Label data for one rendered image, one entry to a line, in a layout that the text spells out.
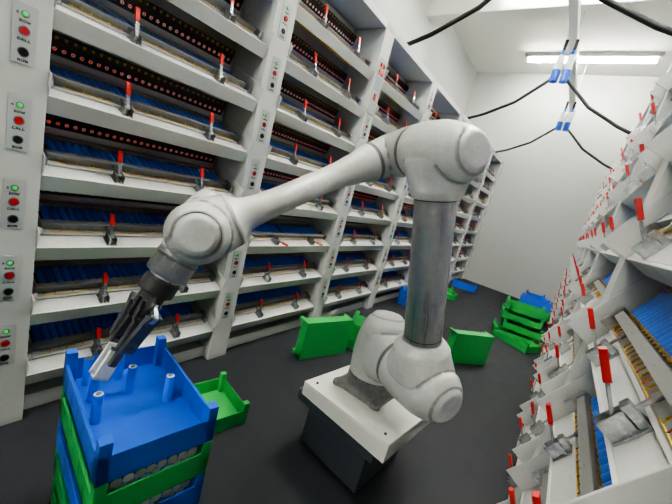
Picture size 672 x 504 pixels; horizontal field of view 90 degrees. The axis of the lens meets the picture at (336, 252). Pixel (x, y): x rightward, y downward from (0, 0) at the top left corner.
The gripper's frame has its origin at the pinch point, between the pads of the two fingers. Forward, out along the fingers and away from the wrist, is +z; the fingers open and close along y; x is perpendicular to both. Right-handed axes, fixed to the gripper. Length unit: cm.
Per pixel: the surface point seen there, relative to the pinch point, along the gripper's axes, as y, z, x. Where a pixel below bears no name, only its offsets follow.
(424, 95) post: 70, -189, -121
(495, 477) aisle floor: -58, -10, -119
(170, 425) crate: -13.8, 4.2, -11.6
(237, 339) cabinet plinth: 55, 5, -79
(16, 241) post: 39.9, -6.7, 16.3
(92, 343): 49, 18, -18
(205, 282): 52, -14, -44
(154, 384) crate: 0.2, 3.6, -12.9
